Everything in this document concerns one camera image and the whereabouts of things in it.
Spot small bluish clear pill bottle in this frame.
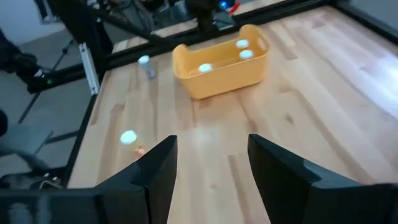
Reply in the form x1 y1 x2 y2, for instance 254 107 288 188
137 55 156 80

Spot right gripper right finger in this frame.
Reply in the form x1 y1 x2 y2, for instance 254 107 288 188
248 133 398 224

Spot yellow plastic bin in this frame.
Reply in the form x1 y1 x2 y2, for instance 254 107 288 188
171 24 271 100

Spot aluminium frame post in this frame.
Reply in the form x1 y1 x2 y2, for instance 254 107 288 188
78 42 100 96

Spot clear bottle with pink pills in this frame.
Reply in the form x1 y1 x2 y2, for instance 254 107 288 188
119 129 146 156

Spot black diagonal frame strut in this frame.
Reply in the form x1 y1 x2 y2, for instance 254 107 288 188
90 6 165 46

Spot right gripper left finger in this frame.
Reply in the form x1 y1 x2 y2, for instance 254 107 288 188
0 134 178 224

